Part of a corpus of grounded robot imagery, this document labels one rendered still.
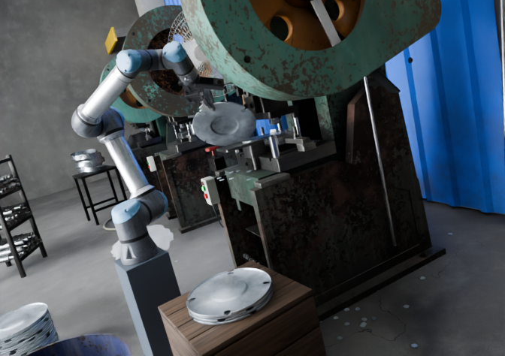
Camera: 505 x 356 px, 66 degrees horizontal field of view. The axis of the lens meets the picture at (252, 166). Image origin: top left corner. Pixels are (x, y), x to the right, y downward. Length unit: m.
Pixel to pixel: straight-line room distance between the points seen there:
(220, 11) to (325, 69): 0.42
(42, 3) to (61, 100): 1.75
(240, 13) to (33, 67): 7.20
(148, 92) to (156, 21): 0.52
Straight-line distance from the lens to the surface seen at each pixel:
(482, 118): 2.48
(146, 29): 3.10
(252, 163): 1.78
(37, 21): 8.50
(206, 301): 1.36
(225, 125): 1.80
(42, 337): 2.13
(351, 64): 1.53
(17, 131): 8.29
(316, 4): 1.51
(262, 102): 1.76
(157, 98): 3.03
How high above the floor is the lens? 1.00
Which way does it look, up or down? 11 degrees down
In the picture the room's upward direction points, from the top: 14 degrees counter-clockwise
